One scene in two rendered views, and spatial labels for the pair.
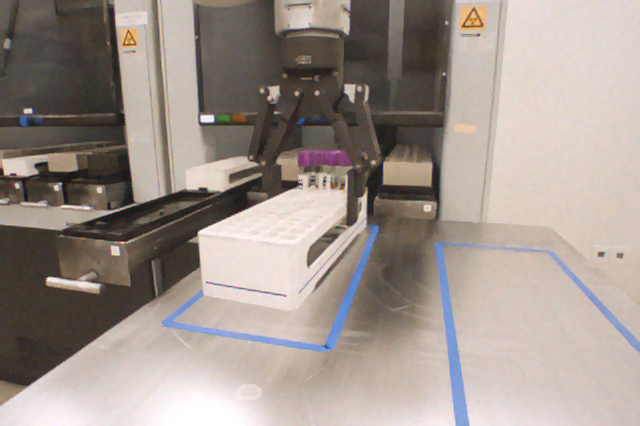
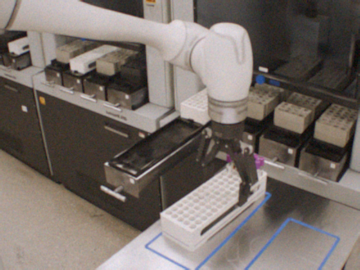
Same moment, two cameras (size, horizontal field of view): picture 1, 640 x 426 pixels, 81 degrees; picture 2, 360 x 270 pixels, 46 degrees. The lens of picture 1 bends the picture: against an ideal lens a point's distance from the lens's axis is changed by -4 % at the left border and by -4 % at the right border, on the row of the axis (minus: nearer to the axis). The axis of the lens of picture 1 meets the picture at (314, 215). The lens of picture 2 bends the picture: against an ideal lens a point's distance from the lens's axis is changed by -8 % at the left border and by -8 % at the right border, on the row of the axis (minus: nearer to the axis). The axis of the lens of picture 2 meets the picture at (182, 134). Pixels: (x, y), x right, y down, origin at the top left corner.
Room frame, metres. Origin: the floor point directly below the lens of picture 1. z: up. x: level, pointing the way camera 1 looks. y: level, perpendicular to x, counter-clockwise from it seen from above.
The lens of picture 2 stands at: (-0.36, -0.28, 1.56)
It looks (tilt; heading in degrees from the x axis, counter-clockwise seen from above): 30 degrees down; 24
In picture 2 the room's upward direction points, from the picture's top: 2 degrees counter-clockwise
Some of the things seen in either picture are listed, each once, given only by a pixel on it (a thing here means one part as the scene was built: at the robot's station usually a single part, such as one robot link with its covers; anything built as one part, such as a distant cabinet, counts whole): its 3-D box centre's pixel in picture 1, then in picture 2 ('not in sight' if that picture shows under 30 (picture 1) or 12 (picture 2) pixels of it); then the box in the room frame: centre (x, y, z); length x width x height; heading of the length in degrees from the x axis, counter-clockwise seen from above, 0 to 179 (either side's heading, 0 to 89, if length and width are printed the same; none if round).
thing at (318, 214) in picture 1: (302, 227); (216, 202); (0.47, 0.01, 0.85); 0.30 x 0.10 x 0.06; 160
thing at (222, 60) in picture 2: not in sight; (224, 58); (0.51, 0.01, 1.21); 0.13 x 0.11 x 0.16; 50
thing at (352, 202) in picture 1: (352, 196); (243, 193); (0.48, -0.05, 0.89); 0.03 x 0.01 x 0.07; 160
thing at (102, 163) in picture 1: (105, 164); (132, 73); (1.13, 0.61, 0.85); 0.12 x 0.02 x 0.06; 76
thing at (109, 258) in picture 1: (198, 208); (186, 134); (0.87, 0.27, 0.78); 0.73 x 0.14 x 0.09; 166
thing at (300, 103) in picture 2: not in sight; (300, 110); (1.04, -0.09, 0.85); 0.12 x 0.02 x 0.06; 75
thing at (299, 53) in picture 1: (312, 79); (227, 134); (0.50, 0.00, 1.03); 0.08 x 0.07 x 0.09; 70
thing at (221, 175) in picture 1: (231, 174); (216, 99); (1.04, 0.22, 0.83); 0.30 x 0.10 x 0.06; 166
